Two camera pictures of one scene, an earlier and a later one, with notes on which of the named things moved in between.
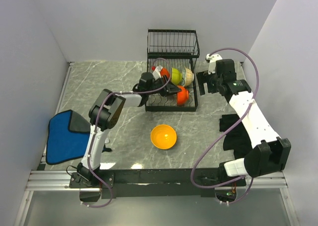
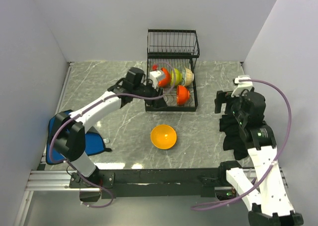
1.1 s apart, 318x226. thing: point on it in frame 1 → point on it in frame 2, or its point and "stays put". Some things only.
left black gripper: [173, 88] → [159, 103]
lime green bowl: [176, 76] stays put
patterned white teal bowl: [189, 76] stays put
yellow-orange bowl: [163, 136] stays put
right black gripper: [203, 77] → [222, 97]
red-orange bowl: [182, 96] stays put
